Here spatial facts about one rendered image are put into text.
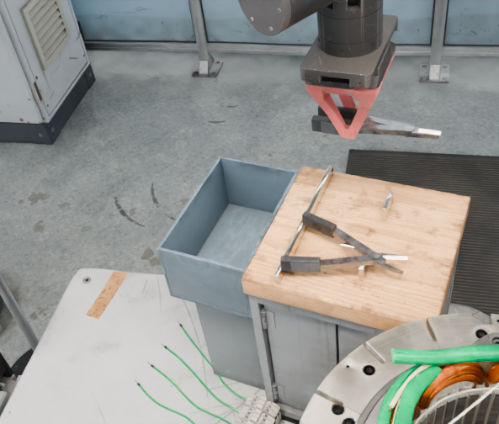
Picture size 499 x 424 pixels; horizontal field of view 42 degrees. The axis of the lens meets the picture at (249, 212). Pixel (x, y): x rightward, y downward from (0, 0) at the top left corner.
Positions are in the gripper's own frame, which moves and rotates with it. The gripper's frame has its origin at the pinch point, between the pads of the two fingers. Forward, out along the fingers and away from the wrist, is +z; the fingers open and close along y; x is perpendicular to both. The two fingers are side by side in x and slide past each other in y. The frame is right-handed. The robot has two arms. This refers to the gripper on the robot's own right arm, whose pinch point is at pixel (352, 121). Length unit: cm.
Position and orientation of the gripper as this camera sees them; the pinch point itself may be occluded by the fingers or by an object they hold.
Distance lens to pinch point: 67.1
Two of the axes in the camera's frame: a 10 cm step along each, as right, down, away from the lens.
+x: 9.2, 1.8, -3.5
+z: 1.3, 7.1, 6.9
